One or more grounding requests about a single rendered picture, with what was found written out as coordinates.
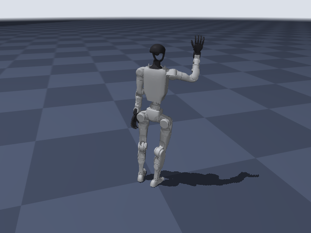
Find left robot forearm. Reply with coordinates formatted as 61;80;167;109
134;92;143;113

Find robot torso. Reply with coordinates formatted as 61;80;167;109
143;65;169;123

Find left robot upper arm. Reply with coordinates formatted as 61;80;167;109
136;67;145;95

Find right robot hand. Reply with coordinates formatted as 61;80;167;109
191;35;205;58

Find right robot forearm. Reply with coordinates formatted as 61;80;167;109
191;55;200;80

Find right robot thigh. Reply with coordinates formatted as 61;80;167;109
154;114;173;157

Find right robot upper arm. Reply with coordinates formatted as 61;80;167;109
166;69;198;83

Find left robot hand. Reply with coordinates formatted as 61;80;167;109
131;108;139;129

